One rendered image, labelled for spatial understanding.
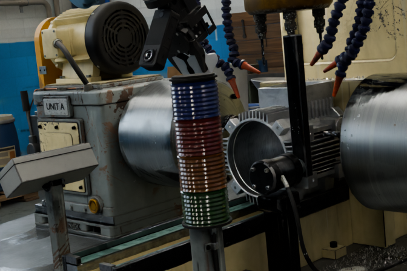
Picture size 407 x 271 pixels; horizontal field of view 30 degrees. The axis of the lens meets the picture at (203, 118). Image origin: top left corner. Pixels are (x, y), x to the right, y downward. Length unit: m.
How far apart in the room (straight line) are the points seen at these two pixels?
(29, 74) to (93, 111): 6.52
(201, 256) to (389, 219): 0.71
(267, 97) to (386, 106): 0.33
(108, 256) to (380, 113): 0.51
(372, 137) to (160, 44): 0.40
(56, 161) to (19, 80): 6.80
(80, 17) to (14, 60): 6.27
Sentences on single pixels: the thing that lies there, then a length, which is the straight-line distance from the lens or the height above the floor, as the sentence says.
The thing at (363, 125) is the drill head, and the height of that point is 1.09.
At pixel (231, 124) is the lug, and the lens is 1.52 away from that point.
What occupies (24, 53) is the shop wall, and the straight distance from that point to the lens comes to 8.28.
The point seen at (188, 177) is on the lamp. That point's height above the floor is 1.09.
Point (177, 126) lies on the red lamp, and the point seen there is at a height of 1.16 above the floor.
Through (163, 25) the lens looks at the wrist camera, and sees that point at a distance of 1.37.
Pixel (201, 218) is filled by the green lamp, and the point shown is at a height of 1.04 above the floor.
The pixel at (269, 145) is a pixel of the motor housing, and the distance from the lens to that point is 1.63.
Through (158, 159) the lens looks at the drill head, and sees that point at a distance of 1.66.
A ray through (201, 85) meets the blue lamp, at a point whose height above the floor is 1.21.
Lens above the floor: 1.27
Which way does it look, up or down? 6 degrees down
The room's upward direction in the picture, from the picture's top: 5 degrees counter-clockwise
